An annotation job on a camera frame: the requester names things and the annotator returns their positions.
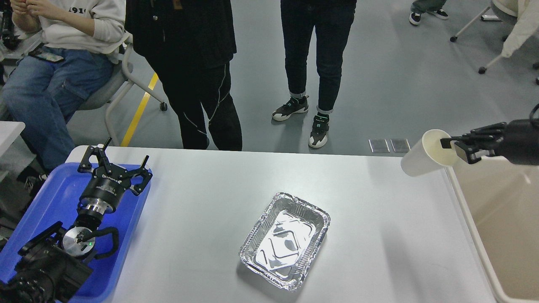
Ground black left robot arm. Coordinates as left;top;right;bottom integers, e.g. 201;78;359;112
1;146;153;303

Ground seated person in jeans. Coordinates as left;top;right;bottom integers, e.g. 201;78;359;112
2;0;126;194

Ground aluminium foil tray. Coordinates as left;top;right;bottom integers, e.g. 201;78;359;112
239;192;331;292

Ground white chair at right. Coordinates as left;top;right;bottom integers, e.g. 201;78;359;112
450;0;539;74

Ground metal floor socket plates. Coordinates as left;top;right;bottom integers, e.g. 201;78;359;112
369;138;411;154

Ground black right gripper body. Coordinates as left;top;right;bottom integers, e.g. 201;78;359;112
494;120;539;165

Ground person in grey-green trousers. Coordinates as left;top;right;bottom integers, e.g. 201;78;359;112
408;0;449;26

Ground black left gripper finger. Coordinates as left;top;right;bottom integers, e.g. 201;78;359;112
77;137;113;174
125;155;152;196

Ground white side table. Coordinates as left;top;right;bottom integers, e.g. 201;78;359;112
0;121;25;182

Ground grey office chair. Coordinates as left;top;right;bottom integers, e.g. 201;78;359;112
78;32;168;146

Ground person in dark jeans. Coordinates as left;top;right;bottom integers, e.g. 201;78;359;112
272;0;358;149

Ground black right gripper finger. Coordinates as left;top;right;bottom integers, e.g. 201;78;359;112
454;141;496;165
440;122;507;149

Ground blue plastic tray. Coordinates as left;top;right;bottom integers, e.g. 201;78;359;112
0;163;151;303

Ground person in black tracksuit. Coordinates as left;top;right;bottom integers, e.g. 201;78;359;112
125;0;243;151

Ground white paper cup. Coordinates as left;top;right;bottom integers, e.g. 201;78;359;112
400;129;459;177

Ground beige plastic bin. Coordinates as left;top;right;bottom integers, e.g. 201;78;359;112
446;157;539;303

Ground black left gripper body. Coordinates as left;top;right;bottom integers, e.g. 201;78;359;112
79;167;140;215

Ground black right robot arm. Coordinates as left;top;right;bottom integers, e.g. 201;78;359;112
439;105;539;166

